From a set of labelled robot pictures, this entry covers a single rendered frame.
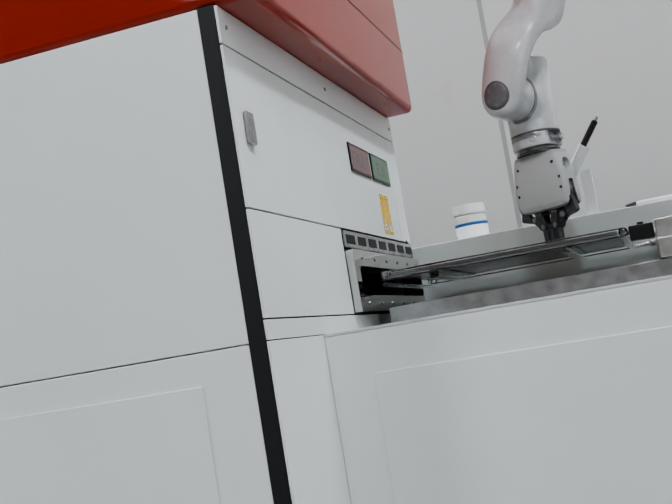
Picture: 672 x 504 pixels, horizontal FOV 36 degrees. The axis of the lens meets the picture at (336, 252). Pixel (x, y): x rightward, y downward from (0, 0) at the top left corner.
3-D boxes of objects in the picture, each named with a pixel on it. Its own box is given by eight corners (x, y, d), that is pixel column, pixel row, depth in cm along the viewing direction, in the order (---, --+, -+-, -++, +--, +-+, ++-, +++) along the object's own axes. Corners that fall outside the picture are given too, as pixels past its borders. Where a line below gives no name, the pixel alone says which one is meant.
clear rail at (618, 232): (379, 281, 157) (377, 272, 157) (381, 281, 158) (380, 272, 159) (629, 235, 146) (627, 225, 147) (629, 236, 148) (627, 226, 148)
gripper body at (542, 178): (574, 140, 177) (587, 204, 176) (524, 155, 184) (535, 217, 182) (551, 138, 171) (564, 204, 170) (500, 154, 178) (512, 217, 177)
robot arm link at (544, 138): (571, 129, 178) (574, 146, 177) (527, 142, 183) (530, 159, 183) (545, 126, 171) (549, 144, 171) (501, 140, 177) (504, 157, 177)
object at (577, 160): (567, 219, 190) (553, 148, 191) (568, 220, 193) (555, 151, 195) (600, 212, 188) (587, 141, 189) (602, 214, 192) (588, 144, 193)
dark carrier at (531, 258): (388, 277, 158) (387, 273, 158) (435, 281, 191) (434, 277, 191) (617, 235, 149) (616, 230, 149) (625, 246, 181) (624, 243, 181)
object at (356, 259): (352, 313, 153) (342, 250, 154) (418, 310, 195) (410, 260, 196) (363, 311, 153) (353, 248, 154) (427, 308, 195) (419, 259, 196)
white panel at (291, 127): (248, 343, 119) (196, 9, 123) (411, 326, 196) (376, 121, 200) (273, 339, 118) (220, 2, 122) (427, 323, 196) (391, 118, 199)
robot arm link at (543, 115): (543, 126, 171) (568, 130, 178) (528, 49, 172) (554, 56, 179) (499, 139, 176) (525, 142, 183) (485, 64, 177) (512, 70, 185)
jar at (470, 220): (456, 251, 220) (448, 207, 221) (462, 252, 227) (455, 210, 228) (489, 244, 218) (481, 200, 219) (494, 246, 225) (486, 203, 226)
